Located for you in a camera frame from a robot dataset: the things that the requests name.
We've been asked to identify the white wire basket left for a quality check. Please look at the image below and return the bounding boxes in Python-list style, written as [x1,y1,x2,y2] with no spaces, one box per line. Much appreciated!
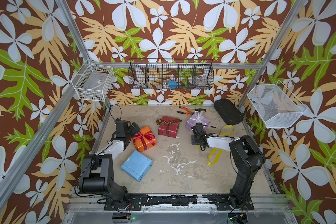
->
[71,63,115,102]

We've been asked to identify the white ribbon bow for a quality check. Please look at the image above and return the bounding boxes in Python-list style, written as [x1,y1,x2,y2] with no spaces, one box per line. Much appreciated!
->
[189,112,210,126]

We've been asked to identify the brown ribbon bow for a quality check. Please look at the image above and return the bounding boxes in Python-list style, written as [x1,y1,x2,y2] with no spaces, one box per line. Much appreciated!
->
[156,117,183,136]

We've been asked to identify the white mesh basket right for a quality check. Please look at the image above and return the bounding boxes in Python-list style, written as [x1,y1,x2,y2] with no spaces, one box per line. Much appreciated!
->
[247,81,308,128]

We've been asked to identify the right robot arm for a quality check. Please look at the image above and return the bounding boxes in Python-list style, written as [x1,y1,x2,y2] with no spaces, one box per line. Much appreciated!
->
[191,123,266,210]

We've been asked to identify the blue gift box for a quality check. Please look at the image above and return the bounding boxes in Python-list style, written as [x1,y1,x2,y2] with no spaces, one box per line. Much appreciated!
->
[120,151,153,182]

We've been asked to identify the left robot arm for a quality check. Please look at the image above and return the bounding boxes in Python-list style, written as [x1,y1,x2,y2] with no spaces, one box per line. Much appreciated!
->
[78,119,141,210]

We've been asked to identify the orange gift box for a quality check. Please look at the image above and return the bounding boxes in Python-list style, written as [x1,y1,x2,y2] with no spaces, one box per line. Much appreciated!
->
[132,125,157,153]

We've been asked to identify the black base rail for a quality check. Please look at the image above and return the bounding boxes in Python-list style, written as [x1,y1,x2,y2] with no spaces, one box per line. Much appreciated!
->
[103,193,255,211]

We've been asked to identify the blue item in basket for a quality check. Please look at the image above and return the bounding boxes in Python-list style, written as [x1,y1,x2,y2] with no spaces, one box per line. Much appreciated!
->
[168,81,178,90]

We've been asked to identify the magenta gift box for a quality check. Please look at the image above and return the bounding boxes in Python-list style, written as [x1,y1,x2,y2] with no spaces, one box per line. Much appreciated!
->
[158,116,183,139]

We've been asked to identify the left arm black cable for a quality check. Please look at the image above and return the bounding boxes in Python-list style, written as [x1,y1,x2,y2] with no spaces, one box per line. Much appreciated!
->
[108,105,123,121]

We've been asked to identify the orange handled pliers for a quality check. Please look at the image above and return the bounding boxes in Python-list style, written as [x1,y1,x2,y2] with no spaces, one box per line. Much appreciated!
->
[176,106,206,115]

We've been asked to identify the yellow ribbon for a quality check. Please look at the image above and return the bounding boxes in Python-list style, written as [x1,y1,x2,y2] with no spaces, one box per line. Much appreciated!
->
[207,125,235,166]

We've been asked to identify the lilac gift box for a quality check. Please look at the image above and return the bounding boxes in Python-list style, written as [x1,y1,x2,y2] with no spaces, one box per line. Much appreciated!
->
[185,111,211,131]

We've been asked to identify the black wire basket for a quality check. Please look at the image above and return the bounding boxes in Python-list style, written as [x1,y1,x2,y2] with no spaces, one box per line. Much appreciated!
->
[127,58,214,90]

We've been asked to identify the black oval case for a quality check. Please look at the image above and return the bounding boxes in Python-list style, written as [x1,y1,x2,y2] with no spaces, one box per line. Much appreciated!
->
[214,99,244,125]

